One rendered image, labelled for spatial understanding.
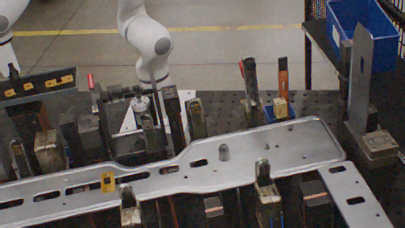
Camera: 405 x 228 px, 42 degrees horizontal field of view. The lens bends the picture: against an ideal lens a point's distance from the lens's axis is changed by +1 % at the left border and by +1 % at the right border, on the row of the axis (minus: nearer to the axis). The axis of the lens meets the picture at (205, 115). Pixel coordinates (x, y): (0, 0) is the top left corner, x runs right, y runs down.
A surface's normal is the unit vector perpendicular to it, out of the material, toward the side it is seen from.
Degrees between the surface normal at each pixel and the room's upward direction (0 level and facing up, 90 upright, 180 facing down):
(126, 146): 0
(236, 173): 0
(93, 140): 90
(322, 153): 0
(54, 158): 90
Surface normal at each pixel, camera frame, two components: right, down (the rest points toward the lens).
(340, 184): -0.11, -0.80
